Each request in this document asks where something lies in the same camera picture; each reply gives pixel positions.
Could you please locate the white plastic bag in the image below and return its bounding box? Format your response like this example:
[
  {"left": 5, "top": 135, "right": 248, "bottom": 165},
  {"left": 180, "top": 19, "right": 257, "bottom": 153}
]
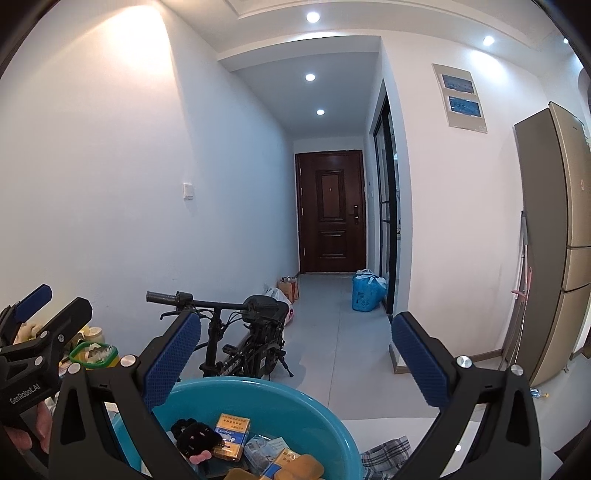
[{"left": 263, "top": 287, "right": 295, "bottom": 328}]

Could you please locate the yellow blue cigarette pack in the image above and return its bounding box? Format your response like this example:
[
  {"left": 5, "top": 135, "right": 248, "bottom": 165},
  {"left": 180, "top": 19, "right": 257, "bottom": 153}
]
[
  {"left": 261, "top": 448, "right": 301, "bottom": 480},
  {"left": 212, "top": 412, "right": 252, "bottom": 462}
]

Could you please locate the gold refrigerator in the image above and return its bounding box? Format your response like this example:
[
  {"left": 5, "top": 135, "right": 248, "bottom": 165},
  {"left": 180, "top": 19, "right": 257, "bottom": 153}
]
[{"left": 513, "top": 102, "right": 591, "bottom": 387}]

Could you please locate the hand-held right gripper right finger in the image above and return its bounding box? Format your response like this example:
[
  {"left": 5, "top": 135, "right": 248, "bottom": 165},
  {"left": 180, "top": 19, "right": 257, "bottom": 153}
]
[{"left": 390, "top": 311, "right": 543, "bottom": 480}]

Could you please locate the clear box with green rim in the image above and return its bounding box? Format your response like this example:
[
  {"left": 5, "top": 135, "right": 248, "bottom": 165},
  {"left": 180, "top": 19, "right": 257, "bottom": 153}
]
[{"left": 69, "top": 340, "right": 121, "bottom": 370}]

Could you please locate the plaid cloth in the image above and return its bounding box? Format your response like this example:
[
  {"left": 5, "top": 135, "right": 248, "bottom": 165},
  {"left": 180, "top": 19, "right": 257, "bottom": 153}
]
[{"left": 360, "top": 436, "right": 411, "bottom": 480}]

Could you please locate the blue plastic basin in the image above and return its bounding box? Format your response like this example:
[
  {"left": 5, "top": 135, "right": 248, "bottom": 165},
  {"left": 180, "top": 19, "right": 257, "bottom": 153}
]
[{"left": 111, "top": 376, "right": 363, "bottom": 480}]

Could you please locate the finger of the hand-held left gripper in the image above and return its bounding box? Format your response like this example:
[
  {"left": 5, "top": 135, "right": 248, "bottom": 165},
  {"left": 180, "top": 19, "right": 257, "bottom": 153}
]
[
  {"left": 0, "top": 296, "right": 94, "bottom": 366},
  {"left": 0, "top": 284, "right": 54, "bottom": 344}
]

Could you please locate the blue woven bag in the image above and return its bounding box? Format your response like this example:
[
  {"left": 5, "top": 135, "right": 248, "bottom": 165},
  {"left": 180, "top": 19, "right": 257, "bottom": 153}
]
[{"left": 352, "top": 269, "right": 389, "bottom": 312}]

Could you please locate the black framed glass door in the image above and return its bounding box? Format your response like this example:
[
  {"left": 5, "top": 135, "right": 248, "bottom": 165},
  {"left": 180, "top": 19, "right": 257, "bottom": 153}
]
[{"left": 372, "top": 78, "right": 400, "bottom": 319}]

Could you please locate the black plush toy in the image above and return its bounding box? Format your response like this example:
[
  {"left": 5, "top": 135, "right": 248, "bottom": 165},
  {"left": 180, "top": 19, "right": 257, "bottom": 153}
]
[{"left": 171, "top": 418, "right": 227, "bottom": 464}]

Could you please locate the grey electrical panel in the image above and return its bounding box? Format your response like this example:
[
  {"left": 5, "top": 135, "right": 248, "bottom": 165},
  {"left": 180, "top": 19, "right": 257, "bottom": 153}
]
[{"left": 432, "top": 63, "right": 488, "bottom": 134}]

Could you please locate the dark brown door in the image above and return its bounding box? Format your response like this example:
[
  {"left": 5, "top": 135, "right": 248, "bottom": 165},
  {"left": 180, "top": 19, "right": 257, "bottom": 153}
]
[{"left": 294, "top": 150, "right": 366, "bottom": 274}]

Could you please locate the person's left hand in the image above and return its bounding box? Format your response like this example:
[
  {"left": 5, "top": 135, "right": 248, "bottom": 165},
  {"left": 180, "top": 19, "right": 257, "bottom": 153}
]
[{"left": 0, "top": 399, "right": 55, "bottom": 457}]

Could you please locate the cream coloured jar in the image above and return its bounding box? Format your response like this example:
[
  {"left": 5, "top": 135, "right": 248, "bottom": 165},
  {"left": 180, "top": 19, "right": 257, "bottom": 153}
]
[{"left": 78, "top": 325, "right": 105, "bottom": 352}]

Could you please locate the beige plush toy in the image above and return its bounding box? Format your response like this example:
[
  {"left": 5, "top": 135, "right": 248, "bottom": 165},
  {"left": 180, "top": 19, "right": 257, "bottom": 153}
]
[{"left": 14, "top": 320, "right": 42, "bottom": 344}]

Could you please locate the brown paper bag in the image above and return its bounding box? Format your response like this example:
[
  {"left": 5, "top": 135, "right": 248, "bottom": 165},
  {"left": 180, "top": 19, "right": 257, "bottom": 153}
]
[{"left": 277, "top": 275, "right": 300, "bottom": 304}]

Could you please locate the folded drying rack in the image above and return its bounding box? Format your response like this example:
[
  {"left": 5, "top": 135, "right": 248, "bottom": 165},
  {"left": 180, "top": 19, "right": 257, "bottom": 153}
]
[{"left": 501, "top": 210, "right": 536, "bottom": 370}]

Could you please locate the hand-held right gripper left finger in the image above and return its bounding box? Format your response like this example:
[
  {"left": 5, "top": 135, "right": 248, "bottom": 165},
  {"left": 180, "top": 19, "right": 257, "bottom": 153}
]
[{"left": 46, "top": 308, "right": 204, "bottom": 480}]

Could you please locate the clear plastic packet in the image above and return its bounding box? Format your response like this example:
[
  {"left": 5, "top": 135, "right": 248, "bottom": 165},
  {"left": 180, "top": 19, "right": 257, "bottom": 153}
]
[{"left": 244, "top": 436, "right": 289, "bottom": 476}]

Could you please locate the black bicycle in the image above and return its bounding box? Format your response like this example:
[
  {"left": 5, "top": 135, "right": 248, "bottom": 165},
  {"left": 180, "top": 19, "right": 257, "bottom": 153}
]
[{"left": 146, "top": 291, "right": 296, "bottom": 380}]

